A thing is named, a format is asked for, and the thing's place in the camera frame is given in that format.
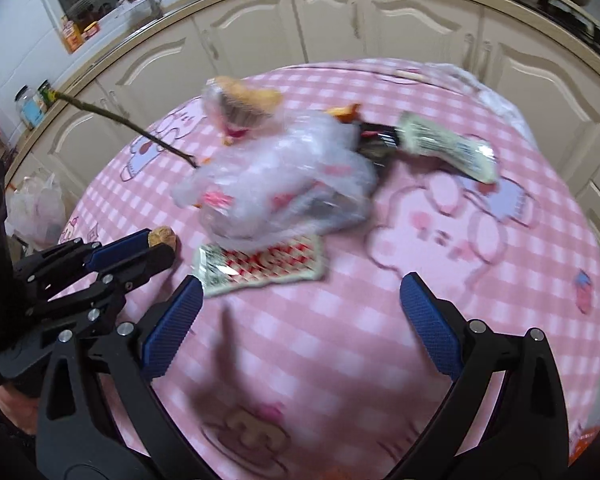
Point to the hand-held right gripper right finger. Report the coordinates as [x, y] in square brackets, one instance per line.
[432, 330]

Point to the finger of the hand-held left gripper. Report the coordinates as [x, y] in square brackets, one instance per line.
[120, 249]
[145, 262]

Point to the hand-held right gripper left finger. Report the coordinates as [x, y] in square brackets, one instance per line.
[172, 330]

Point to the small bread piece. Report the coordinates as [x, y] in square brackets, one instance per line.
[162, 237]

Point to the red checked wrapper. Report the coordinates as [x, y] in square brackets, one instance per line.
[270, 265]

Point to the thin brown stick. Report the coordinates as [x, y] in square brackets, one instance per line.
[130, 127]

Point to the clear plastic bag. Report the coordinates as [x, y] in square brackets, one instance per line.
[280, 180]

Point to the green and white wrapper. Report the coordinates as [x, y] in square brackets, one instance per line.
[445, 147]

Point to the cupcake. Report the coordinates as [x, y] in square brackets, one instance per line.
[245, 102]

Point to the black wrapper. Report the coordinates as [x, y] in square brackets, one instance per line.
[377, 142]

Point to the orange wrapper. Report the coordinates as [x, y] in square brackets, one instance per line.
[342, 112]

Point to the hanging plastic bags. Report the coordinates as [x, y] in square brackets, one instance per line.
[35, 210]

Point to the pink checked tablecloth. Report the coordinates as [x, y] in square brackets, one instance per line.
[330, 335]

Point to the clear plastic jar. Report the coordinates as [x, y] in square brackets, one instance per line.
[22, 94]

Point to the yellow dish soap bottle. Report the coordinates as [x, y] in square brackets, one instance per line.
[71, 35]

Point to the white lace table cover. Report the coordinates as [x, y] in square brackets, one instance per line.
[495, 100]

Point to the cream base cabinet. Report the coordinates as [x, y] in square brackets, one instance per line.
[420, 25]

